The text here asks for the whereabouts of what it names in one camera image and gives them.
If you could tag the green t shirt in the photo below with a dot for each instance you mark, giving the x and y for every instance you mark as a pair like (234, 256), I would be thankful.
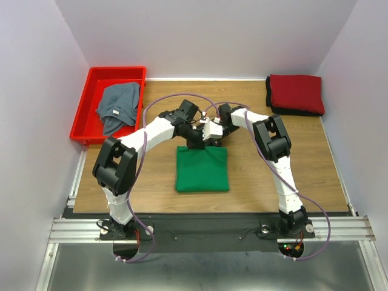
(201, 170)

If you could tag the grey t shirt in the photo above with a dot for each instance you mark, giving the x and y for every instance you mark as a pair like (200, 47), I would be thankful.
(118, 107)

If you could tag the aluminium rail frame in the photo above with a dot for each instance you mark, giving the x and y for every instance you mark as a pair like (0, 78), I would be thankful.
(341, 256)

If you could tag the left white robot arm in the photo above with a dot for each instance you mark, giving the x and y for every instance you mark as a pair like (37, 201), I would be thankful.
(120, 160)

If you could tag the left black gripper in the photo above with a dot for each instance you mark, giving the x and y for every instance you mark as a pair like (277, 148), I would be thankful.
(199, 143)

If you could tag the folded black t shirt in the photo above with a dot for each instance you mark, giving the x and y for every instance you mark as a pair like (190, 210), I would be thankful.
(272, 100)

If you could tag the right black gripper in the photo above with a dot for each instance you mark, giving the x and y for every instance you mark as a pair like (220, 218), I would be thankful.
(216, 142)

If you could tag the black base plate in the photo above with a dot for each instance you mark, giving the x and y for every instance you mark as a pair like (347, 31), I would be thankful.
(203, 232)

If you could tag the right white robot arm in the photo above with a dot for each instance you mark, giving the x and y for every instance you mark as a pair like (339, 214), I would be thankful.
(273, 144)

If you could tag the red plastic bin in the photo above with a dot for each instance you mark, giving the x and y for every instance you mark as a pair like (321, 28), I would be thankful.
(87, 127)

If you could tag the folded red t shirt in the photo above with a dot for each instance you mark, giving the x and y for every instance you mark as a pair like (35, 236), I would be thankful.
(297, 91)

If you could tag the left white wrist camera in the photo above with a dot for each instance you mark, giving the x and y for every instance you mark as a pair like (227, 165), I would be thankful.
(205, 122)

